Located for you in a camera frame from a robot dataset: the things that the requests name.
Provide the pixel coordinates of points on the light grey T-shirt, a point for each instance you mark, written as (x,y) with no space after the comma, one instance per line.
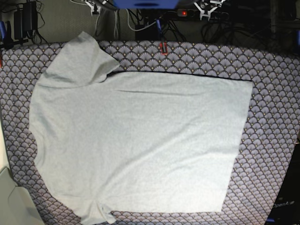
(134,141)

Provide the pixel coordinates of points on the black power adapter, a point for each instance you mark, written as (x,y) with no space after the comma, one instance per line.
(26,21)

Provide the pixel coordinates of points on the blue box overhead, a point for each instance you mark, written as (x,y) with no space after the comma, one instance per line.
(146,4)

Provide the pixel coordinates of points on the fan-patterned table cloth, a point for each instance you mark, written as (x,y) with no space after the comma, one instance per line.
(267,143)

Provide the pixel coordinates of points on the red black table clamp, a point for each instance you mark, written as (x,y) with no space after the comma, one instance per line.
(163,48)

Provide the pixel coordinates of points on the black box under table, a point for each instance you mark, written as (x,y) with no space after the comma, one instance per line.
(150,34)

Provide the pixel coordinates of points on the black power strip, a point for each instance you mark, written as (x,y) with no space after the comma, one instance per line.
(196,14)

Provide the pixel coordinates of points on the beige plastic furniture piece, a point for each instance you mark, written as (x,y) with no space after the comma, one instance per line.
(16,204)

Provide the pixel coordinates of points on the black OpenArm box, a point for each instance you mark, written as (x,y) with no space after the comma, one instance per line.
(286,209)

